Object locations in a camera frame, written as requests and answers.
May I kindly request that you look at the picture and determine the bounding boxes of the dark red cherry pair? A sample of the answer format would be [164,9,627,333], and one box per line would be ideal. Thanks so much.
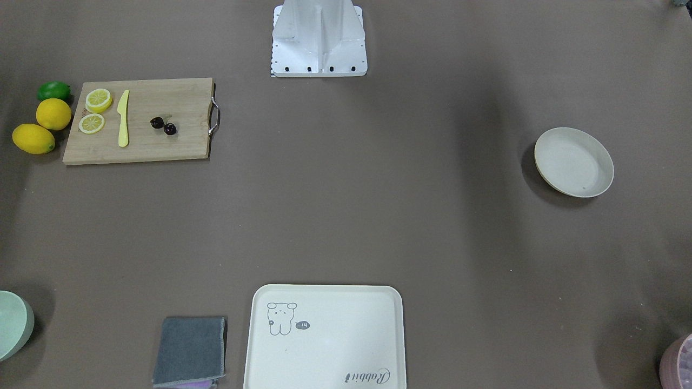
[149,117,178,136]

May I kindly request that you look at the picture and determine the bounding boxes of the cream rabbit tray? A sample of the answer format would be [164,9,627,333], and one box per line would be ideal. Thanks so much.
[244,285,407,388]

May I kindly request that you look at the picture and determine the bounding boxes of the grey folded cloth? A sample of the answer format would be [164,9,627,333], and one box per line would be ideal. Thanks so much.
[152,316,227,388]

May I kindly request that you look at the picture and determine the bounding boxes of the beige round plate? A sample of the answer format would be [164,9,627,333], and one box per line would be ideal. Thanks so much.
[534,126,615,198]

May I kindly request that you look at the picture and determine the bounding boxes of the yellow plastic knife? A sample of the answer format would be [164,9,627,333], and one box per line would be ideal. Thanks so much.
[117,89,130,147]

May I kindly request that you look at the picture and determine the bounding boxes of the wooden cutting board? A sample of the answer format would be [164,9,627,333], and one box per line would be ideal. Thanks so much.
[62,77,220,165]

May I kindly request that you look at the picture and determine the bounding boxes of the thin lemon slice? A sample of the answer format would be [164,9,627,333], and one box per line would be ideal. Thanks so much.
[77,113,105,135]

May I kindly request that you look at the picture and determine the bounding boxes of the thick lemon slice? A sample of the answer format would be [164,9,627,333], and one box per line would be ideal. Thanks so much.
[85,88,113,113]

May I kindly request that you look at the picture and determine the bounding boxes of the round yellow lemon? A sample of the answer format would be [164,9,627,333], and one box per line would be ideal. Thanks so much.
[35,98,72,131]

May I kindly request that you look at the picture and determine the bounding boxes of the green lime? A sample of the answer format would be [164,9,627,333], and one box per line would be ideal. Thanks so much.
[36,81,71,101]

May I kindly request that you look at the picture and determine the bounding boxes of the oval yellow lemon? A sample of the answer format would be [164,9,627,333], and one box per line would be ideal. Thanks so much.
[12,124,55,155]

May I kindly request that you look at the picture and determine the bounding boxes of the mint green bowl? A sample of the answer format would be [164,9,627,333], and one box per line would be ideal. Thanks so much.
[1,291,35,361]

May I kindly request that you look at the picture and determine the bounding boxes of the pink bowl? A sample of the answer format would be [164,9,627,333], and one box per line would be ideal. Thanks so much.
[659,334,691,388]

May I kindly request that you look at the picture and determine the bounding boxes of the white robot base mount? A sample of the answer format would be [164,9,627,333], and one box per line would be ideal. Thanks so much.
[270,1,368,77]

